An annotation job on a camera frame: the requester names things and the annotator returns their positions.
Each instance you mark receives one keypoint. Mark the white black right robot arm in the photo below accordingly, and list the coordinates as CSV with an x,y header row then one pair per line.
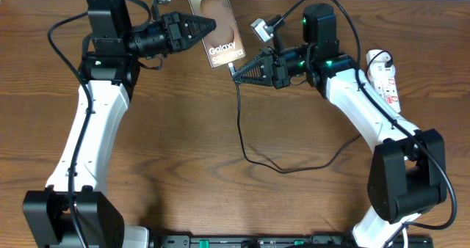
x,y
408,173

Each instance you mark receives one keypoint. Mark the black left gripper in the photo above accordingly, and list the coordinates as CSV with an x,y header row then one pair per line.
x,y
179,26

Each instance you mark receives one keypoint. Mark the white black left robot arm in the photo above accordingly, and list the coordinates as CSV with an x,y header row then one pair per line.
x,y
73,210

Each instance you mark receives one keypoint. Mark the white power strip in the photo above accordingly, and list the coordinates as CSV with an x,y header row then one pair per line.
x,y
381,75

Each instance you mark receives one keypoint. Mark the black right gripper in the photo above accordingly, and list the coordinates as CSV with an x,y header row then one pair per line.
x,y
273,70

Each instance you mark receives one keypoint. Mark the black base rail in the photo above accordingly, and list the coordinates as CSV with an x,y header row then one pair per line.
x,y
317,240

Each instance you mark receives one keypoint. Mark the gold Galaxy smartphone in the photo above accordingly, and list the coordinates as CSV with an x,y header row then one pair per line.
x,y
224,44

